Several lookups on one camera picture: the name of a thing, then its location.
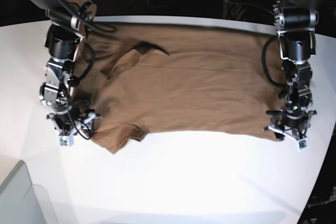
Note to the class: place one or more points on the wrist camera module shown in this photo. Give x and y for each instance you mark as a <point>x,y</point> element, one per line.
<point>303,143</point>
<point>66,141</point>

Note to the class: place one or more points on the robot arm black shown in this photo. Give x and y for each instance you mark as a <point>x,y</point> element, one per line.
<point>295,22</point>
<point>71,59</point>

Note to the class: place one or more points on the brown t-shirt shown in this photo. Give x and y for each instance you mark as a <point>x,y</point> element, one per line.
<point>154,79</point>

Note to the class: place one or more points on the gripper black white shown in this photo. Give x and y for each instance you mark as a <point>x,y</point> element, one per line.
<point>71,123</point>
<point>293,125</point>

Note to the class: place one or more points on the grey plastic bin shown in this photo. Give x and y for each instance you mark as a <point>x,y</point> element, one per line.
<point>24,202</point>

